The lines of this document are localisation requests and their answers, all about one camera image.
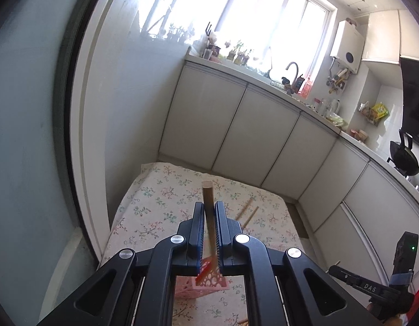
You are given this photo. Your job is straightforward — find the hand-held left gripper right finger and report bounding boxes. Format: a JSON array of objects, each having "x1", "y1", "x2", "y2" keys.
[{"x1": 213, "y1": 201, "x2": 383, "y2": 326}]

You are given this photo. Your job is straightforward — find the frosted glass sliding door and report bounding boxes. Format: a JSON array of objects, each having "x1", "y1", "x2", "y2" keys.
[{"x1": 0, "y1": 0, "x2": 98, "y2": 326}]

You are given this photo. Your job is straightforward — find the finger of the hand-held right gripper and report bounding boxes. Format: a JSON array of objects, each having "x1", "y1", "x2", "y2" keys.
[{"x1": 328, "y1": 266, "x2": 392, "y2": 297}]

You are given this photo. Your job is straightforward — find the black wok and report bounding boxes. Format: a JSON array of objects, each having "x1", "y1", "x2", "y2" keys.
[{"x1": 389, "y1": 131, "x2": 419, "y2": 177}]

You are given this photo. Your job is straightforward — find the red plastic spoon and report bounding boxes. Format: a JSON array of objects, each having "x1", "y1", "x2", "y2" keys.
[{"x1": 198, "y1": 260, "x2": 215, "y2": 277}]

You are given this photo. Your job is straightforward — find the white kitchen countertop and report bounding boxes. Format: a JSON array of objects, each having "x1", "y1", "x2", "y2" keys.
[{"x1": 185, "y1": 54, "x2": 419, "y2": 198}]

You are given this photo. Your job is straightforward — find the white kitchen base cabinets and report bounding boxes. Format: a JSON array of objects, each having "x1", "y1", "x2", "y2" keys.
[{"x1": 157, "y1": 59, "x2": 419, "y2": 313}]

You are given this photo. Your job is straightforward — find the bright kitchen window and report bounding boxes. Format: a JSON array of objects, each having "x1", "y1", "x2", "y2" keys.
[{"x1": 138, "y1": 0, "x2": 336, "y2": 85}]

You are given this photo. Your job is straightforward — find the row of small potted plants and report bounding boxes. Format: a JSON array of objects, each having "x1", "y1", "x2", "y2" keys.
[{"x1": 225, "y1": 39, "x2": 256, "y2": 67}]

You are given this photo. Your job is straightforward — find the white water heater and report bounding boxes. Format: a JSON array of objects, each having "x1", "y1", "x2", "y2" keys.
[{"x1": 330, "y1": 20, "x2": 365, "y2": 74}]

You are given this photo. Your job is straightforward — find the floral tablecloth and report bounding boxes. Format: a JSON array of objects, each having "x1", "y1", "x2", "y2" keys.
[{"x1": 99, "y1": 162, "x2": 315, "y2": 326}]

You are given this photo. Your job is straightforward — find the pale green plastic bag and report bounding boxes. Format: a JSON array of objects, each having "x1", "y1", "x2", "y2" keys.
[{"x1": 327, "y1": 114, "x2": 349, "y2": 128}]

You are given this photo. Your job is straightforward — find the red dish soap bottle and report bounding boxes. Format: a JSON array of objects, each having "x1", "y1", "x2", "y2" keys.
[{"x1": 299, "y1": 76, "x2": 314, "y2": 97}]

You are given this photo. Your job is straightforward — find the white wall cabinet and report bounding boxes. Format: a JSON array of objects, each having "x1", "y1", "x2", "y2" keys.
[{"x1": 362, "y1": 10, "x2": 419, "y2": 63}]

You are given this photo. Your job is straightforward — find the curved metal faucet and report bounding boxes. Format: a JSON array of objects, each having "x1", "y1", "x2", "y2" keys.
[{"x1": 286, "y1": 62, "x2": 302, "y2": 89}]

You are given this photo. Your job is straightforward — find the pink perforated utensil basket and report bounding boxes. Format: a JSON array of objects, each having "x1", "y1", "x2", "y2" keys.
[{"x1": 175, "y1": 258, "x2": 228, "y2": 301}]

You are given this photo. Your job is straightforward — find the black range hood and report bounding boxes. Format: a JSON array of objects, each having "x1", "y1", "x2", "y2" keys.
[{"x1": 399, "y1": 56, "x2": 419, "y2": 150}]

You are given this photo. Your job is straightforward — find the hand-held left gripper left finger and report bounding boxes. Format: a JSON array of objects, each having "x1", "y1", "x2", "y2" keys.
[{"x1": 36, "y1": 202, "x2": 206, "y2": 326}]

